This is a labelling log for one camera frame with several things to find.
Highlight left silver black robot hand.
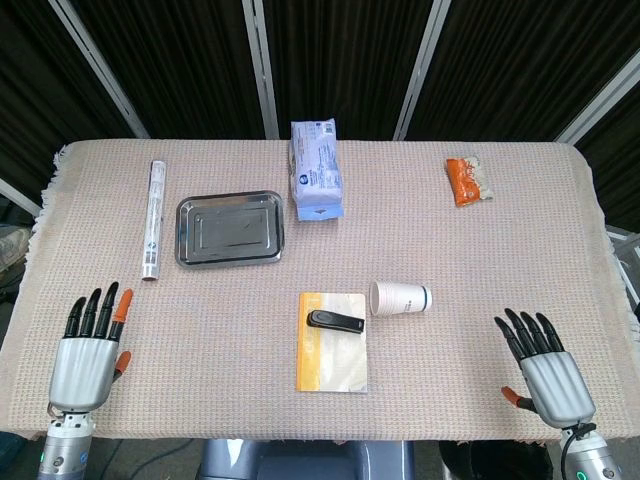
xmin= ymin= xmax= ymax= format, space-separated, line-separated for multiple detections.
xmin=47 ymin=281 xmax=135 ymax=413

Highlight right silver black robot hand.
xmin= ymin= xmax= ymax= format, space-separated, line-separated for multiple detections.
xmin=493 ymin=307 xmax=597 ymax=430

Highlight black stapler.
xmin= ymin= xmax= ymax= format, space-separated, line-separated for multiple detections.
xmin=306 ymin=309 xmax=367 ymax=335

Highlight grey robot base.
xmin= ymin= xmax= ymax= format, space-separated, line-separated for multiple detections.
xmin=198 ymin=438 xmax=416 ymax=480

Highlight white foil roll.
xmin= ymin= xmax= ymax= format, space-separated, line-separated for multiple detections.
xmin=140 ymin=159 xmax=168 ymax=282

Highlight white paper cup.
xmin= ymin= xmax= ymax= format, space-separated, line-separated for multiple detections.
xmin=369 ymin=280 xmax=434 ymax=318

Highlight beige woven tablecloth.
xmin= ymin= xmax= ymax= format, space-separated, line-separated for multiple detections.
xmin=0 ymin=138 xmax=640 ymax=446

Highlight stainless steel tray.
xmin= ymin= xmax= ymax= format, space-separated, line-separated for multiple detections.
xmin=174 ymin=189 xmax=286 ymax=272

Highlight orange snack packet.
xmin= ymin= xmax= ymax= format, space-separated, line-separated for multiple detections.
xmin=445 ymin=155 xmax=496 ymax=207

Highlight yellow lexicon notebook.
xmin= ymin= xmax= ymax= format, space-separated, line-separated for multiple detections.
xmin=293 ymin=291 xmax=369 ymax=394

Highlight light blue tissue pack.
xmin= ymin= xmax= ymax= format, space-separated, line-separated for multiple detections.
xmin=289 ymin=117 xmax=346 ymax=222

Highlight white metal partition frame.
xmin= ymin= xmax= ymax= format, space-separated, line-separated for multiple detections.
xmin=47 ymin=0 xmax=151 ymax=140
xmin=553 ymin=64 xmax=640 ymax=145
xmin=241 ymin=0 xmax=280 ymax=140
xmin=392 ymin=0 xmax=452 ymax=141
xmin=0 ymin=175 xmax=42 ymax=217

